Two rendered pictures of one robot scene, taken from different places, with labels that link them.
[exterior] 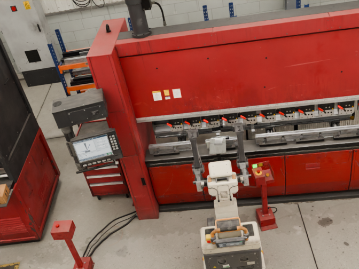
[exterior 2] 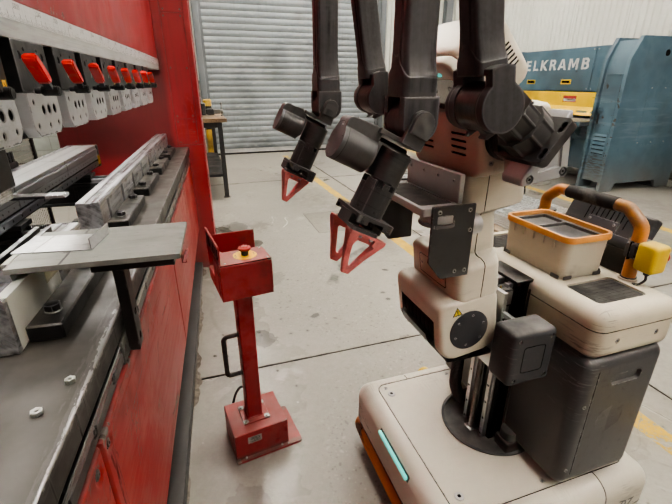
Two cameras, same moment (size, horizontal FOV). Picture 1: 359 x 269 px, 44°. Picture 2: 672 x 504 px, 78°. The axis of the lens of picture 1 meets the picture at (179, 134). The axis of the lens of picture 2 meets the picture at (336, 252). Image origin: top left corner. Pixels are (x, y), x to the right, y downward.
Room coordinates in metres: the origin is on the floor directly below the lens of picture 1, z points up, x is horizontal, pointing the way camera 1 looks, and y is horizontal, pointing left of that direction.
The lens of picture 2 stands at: (3.67, 0.43, 1.27)
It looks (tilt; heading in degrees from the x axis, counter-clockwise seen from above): 22 degrees down; 245
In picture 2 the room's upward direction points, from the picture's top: straight up
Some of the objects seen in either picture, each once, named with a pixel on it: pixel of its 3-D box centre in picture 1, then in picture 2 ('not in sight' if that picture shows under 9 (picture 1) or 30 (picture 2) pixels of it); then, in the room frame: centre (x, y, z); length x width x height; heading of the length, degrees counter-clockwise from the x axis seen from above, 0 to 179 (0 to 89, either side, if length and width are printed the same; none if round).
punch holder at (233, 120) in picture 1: (231, 117); (15, 89); (3.86, -0.58, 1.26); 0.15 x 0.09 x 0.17; 80
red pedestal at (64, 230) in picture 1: (72, 249); not in sight; (3.22, 1.38, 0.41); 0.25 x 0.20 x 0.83; 170
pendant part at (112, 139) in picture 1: (97, 146); not in sight; (3.61, 0.84, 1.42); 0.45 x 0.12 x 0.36; 94
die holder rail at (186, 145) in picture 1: (170, 147); not in sight; (3.99, 0.13, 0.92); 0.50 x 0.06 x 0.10; 80
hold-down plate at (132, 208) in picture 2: (272, 143); (128, 211); (3.73, -1.00, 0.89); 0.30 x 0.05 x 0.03; 80
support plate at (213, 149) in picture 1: (217, 145); (108, 244); (3.75, -0.39, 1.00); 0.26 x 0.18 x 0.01; 170
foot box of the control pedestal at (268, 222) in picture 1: (266, 218); (262, 422); (3.41, -0.79, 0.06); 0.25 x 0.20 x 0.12; 1
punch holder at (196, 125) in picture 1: (194, 121); not in sight; (3.93, -0.19, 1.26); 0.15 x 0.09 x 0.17; 80
